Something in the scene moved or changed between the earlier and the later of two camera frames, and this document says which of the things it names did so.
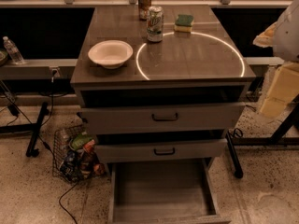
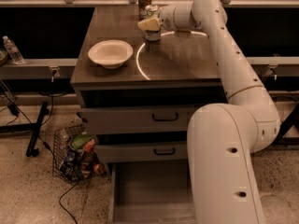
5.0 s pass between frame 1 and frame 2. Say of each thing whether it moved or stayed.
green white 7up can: stayed
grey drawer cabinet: stayed
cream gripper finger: moved
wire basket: stayed
